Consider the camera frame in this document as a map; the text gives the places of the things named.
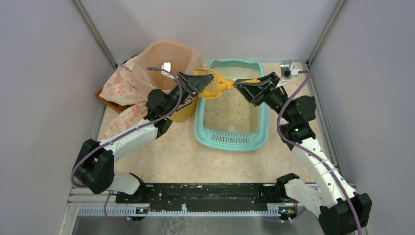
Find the cat litter sand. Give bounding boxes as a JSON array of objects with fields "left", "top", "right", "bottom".
[{"left": 203, "top": 89, "right": 261, "bottom": 133}]

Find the orange plastic bin liner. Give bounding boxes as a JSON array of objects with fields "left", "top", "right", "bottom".
[{"left": 131, "top": 41, "right": 203, "bottom": 101}]

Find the teal litter box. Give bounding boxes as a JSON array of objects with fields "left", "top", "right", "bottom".
[{"left": 194, "top": 59, "right": 269, "bottom": 151}]

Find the pink patterned cloth bag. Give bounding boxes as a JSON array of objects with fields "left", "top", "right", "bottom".
[{"left": 99, "top": 56, "right": 147, "bottom": 138}]

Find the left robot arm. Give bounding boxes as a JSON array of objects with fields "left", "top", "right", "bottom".
[{"left": 70, "top": 72, "right": 214, "bottom": 195}]

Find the aluminium frame rail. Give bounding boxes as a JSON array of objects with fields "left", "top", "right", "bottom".
[{"left": 68, "top": 183, "right": 302, "bottom": 219}]

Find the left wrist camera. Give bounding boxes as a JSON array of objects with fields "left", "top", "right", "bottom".
[{"left": 161, "top": 62, "right": 173, "bottom": 79}]

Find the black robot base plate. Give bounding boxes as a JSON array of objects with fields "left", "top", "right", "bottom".
[{"left": 116, "top": 183, "right": 301, "bottom": 217}]

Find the yellow litter scoop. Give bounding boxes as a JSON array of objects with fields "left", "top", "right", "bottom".
[{"left": 193, "top": 68, "right": 243, "bottom": 99}]

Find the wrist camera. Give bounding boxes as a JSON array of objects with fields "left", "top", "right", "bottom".
[
  {"left": 161, "top": 62, "right": 173, "bottom": 79},
  {"left": 280, "top": 60, "right": 300, "bottom": 79}
]

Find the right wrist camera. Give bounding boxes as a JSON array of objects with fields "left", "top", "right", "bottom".
[{"left": 280, "top": 60, "right": 300, "bottom": 79}]

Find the brown wooden tray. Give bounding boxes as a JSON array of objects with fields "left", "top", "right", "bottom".
[{"left": 94, "top": 89, "right": 132, "bottom": 114}]

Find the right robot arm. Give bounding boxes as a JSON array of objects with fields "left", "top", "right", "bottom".
[{"left": 233, "top": 73, "right": 372, "bottom": 235}]

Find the yellow trash bin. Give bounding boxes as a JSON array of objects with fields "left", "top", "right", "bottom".
[{"left": 169, "top": 97, "right": 198, "bottom": 123}]

